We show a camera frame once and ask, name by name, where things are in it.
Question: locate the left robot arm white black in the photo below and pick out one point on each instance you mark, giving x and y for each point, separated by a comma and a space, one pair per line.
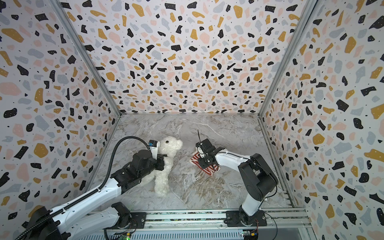
73, 221

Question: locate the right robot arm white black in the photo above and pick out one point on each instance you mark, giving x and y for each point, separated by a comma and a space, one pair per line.
257, 176

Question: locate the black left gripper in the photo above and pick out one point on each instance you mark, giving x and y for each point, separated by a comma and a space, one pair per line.
161, 157

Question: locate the white plush teddy bear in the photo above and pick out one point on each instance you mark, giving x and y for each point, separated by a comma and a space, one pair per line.
169, 146

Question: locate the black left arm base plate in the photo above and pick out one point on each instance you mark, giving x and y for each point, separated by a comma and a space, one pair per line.
135, 220

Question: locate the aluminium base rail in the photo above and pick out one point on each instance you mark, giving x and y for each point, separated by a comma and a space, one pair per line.
191, 220

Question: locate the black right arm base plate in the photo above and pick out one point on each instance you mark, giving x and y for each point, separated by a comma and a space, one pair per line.
241, 219

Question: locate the white ribbed vent strip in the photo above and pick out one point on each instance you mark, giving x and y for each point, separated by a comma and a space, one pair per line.
181, 235

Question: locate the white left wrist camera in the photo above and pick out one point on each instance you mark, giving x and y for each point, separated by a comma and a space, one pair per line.
154, 147

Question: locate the red white striped knit sweater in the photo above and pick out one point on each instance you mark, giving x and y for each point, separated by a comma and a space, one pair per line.
206, 168

